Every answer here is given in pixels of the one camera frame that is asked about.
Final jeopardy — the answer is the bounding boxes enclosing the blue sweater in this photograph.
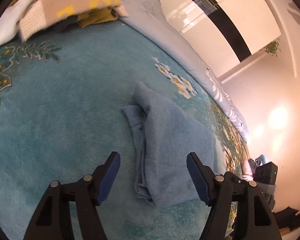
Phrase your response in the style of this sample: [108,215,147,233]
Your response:
[122,82,226,207]

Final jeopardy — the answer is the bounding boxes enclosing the dark clothes pile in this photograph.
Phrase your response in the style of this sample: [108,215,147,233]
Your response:
[273,207,300,231]

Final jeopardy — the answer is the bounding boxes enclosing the grey blue folded garments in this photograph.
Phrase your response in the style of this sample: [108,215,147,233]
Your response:
[248,154,269,171]

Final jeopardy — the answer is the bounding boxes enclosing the pink folded garment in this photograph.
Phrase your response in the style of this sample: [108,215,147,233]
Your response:
[241,159,254,181]

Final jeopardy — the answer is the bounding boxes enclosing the teal floral bed blanket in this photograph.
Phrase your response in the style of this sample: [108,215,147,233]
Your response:
[0,21,247,239]

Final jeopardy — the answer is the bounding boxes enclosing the white black glossy wardrobe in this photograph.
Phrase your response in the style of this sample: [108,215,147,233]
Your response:
[159,0,281,77]

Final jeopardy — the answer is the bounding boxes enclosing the light blue floral duvet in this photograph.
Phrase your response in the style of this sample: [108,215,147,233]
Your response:
[121,0,249,141]

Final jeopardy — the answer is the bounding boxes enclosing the white fleece garment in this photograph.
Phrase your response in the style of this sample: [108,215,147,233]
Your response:
[0,0,36,46]

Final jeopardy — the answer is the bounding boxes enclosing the beige fuzzy sweater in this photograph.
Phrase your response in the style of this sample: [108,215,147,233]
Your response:
[18,0,129,42]

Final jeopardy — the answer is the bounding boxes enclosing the green plant wall decal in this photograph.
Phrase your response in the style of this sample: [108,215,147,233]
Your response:
[264,40,281,57]

